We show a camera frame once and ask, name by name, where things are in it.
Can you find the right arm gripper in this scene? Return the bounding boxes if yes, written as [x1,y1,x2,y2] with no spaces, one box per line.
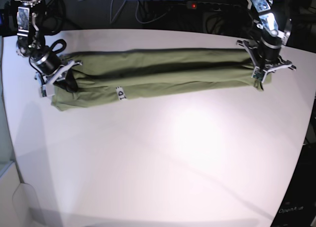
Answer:
[29,51,82,97]

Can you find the green T-shirt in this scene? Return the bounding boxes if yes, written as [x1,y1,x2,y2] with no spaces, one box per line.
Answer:
[50,47,273,112]

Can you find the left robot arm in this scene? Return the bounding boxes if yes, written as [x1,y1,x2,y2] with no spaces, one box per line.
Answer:
[237,0,296,89]

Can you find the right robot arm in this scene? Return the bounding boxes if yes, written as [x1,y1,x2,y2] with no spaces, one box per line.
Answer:
[15,0,82,97]

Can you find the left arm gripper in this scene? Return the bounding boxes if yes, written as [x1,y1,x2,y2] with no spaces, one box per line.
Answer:
[237,31,296,92]

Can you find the white panel at left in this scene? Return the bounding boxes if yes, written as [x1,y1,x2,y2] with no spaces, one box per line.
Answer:
[0,161,38,227]

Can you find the black OpenArm case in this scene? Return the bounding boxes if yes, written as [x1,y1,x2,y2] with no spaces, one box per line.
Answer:
[271,143,316,227]

